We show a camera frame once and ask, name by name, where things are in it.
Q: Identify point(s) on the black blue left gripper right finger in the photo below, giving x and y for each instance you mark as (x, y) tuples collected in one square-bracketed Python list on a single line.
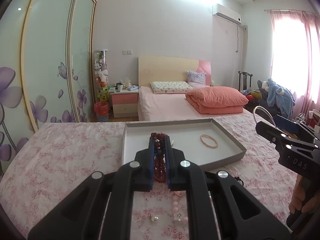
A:
[(218, 206)]

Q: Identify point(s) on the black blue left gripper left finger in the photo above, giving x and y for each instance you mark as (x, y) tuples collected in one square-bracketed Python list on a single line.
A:
[(101, 206)]

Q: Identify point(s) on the person's right hand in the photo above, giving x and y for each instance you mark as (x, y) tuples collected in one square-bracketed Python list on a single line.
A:
[(298, 196)]

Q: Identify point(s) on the blue plush robe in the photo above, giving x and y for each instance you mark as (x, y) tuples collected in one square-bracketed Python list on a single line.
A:
[(281, 97)]

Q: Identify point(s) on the pink floral tablecloth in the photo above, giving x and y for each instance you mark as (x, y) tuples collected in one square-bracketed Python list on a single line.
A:
[(57, 158)]

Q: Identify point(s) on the pearl earring pendant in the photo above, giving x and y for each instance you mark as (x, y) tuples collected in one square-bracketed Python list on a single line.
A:
[(154, 219)]

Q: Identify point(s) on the grey cardboard tray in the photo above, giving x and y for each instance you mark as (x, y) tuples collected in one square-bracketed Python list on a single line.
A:
[(203, 141)]

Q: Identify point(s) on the pink curtain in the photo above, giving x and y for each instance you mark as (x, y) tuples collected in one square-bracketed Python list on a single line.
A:
[(295, 57)]

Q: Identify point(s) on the dark wooden chair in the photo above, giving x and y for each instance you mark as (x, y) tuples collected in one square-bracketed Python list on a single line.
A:
[(245, 80)]

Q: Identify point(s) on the folded coral duvet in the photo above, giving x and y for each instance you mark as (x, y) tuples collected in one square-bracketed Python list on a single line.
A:
[(217, 100)]

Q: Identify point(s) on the red waste bin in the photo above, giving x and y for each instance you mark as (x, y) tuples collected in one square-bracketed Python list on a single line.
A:
[(101, 109)]

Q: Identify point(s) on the purple patterned pillow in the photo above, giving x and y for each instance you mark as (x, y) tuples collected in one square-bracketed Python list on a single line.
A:
[(196, 80)]

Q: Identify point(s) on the pink bedside cabinet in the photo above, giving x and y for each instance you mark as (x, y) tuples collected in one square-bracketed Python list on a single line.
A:
[(125, 103)]

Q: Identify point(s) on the pink bed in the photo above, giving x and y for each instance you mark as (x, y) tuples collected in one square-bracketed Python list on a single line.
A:
[(162, 107)]

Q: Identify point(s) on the white mug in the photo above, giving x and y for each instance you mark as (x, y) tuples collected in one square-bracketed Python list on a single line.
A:
[(119, 87)]

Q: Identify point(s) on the floral white pillow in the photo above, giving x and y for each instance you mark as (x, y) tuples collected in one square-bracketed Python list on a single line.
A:
[(170, 87)]

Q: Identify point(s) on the plush toy display tube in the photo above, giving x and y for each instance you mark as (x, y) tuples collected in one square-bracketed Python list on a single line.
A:
[(100, 73)]

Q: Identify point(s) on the white air conditioner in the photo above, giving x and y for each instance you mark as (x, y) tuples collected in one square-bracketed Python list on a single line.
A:
[(227, 14)]

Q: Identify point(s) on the floral sliding wardrobe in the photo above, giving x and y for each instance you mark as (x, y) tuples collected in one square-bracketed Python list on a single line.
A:
[(46, 74)]

